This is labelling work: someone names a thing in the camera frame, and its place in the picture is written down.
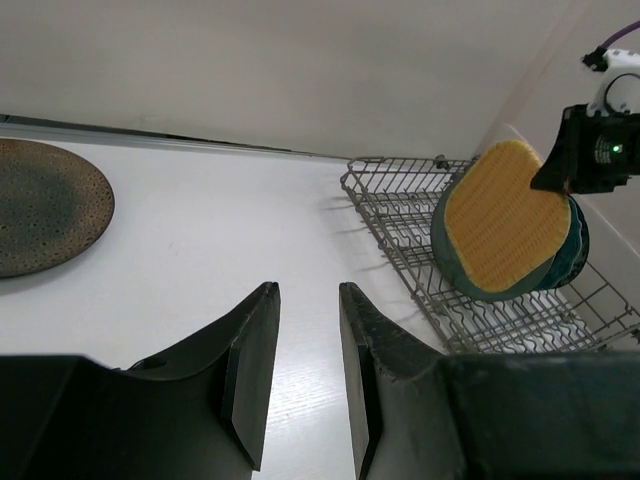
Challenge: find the metal wire dish rack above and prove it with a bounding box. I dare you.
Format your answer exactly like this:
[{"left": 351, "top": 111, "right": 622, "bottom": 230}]
[{"left": 340, "top": 155, "right": 639, "bottom": 353}]

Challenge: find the brown round plate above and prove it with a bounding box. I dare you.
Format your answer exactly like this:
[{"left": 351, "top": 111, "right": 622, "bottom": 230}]
[{"left": 1, "top": 138, "right": 115, "bottom": 279}]

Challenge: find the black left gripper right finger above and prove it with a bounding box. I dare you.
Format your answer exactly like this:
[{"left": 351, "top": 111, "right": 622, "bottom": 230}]
[{"left": 339, "top": 282, "right": 450, "bottom": 479}]

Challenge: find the orange woven square tray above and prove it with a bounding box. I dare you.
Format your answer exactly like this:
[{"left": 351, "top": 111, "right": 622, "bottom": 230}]
[{"left": 444, "top": 139, "right": 571, "bottom": 293}]

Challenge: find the teal scalloped plate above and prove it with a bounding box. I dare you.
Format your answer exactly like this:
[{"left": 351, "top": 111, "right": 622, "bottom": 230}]
[{"left": 536, "top": 196, "right": 590, "bottom": 291}]

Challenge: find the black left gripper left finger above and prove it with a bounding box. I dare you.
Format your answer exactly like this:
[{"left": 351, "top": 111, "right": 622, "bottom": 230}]
[{"left": 119, "top": 282, "right": 280, "bottom": 479}]

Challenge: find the grey blue round plate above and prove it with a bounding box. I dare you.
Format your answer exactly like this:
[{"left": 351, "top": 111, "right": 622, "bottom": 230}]
[{"left": 430, "top": 185, "right": 554, "bottom": 303}]

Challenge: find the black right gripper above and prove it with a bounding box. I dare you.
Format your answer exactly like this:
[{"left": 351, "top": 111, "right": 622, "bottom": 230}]
[{"left": 530, "top": 105, "right": 639, "bottom": 194}]

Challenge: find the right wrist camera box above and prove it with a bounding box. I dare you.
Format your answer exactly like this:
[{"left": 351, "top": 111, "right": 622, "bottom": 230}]
[{"left": 582, "top": 47, "right": 639, "bottom": 117}]

